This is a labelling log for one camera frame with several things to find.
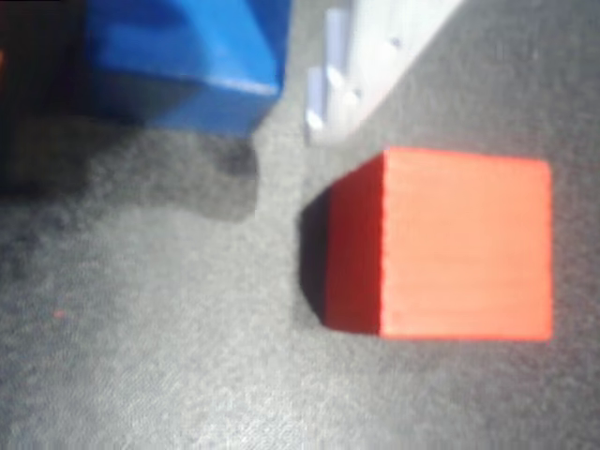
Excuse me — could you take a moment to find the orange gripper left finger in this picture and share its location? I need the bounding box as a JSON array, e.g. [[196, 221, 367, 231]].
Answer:
[[0, 0, 86, 191]]

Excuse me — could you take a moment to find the red cube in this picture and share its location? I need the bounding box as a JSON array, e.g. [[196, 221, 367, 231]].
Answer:
[[299, 146, 555, 342]]

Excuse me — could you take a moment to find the blue cube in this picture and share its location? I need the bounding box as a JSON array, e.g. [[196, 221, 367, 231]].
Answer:
[[83, 0, 293, 138]]

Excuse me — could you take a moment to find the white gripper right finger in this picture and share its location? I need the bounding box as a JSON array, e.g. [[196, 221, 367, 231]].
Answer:
[[303, 0, 466, 145]]

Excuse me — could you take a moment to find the black mat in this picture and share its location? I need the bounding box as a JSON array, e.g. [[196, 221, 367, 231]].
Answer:
[[0, 0, 600, 450]]

